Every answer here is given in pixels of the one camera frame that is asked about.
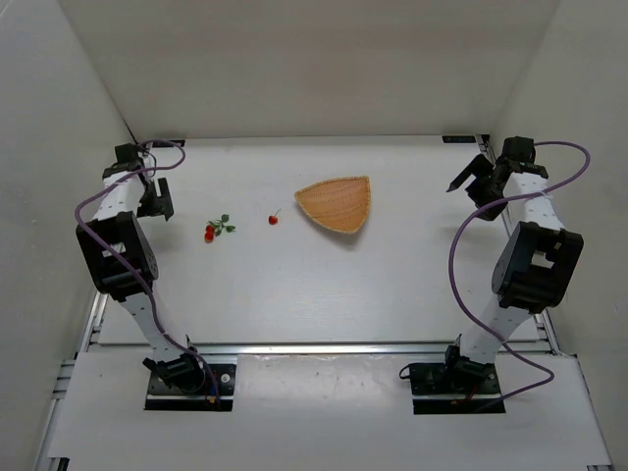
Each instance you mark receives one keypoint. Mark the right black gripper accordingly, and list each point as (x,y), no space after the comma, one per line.
(480,178)

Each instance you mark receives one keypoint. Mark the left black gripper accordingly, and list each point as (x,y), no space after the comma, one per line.
(160,200)

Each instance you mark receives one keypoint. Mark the single red cherry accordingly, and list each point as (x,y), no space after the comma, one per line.
(274,219)

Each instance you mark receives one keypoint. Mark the red cherry cluster with leaves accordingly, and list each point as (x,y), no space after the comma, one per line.
(216,227)

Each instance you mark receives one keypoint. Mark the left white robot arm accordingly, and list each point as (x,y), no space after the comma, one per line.
(121,262)

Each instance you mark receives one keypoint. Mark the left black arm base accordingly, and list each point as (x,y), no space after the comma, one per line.
(184,385)

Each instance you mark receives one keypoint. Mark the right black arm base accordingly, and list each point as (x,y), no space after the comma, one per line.
(438,392)

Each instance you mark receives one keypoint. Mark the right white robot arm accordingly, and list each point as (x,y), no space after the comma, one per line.
(535,267)

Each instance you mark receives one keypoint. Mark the woven triangular fruit basket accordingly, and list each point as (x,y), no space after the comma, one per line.
(339,205)

